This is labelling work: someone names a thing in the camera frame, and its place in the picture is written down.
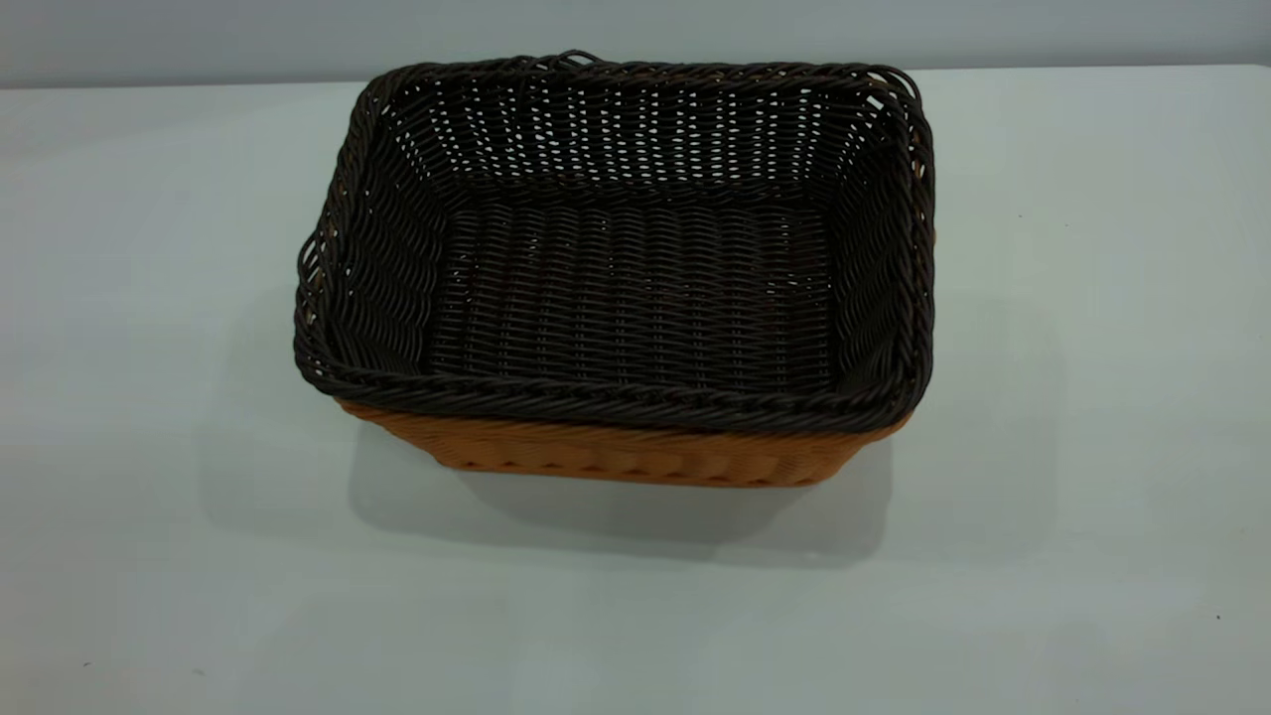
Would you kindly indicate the dark brown wicker basket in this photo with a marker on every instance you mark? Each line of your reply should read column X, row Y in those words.
column 635, row 298

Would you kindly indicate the orange wicker basket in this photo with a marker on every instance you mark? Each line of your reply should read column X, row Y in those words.
column 616, row 457

